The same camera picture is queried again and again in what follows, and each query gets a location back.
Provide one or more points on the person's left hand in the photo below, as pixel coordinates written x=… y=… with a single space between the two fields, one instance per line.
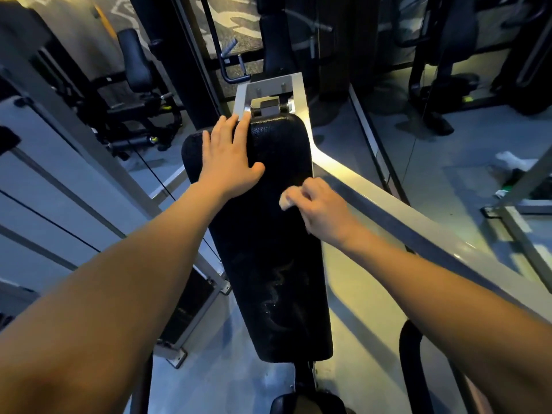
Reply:
x=226 y=168

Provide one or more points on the person's right hand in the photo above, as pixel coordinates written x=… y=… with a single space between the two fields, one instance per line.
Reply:
x=327 y=215

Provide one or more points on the beige cleaning cloth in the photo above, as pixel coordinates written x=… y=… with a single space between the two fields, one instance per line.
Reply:
x=286 y=201

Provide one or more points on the black padded backrest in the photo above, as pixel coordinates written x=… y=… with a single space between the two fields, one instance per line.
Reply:
x=276 y=275

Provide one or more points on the person's left forearm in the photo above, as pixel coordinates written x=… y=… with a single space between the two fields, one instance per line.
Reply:
x=108 y=306

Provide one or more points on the person's right forearm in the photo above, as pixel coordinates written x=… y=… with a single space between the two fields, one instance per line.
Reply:
x=453 y=297

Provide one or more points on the black padded seat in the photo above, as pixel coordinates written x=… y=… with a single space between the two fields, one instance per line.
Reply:
x=310 y=405

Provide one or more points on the black pillar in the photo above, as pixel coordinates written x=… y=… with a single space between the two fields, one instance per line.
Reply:
x=177 y=60

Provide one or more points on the black seated gym machine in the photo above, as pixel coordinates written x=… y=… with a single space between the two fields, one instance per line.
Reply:
x=133 y=60

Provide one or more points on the black weight plate stack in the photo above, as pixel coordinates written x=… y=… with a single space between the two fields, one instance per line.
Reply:
x=189 y=306

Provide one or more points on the chrome guide rod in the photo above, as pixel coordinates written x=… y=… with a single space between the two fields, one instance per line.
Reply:
x=39 y=247
x=68 y=193

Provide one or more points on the green white small packet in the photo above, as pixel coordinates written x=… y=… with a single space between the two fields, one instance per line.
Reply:
x=501 y=194

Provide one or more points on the white cloth bundle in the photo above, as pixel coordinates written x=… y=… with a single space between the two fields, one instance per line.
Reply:
x=513 y=160

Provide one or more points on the black weight stack carriage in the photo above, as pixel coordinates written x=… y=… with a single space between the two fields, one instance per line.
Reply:
x=8 y=140

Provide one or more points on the grey gym machine frame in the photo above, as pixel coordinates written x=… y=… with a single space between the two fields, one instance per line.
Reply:
x=409 y=224

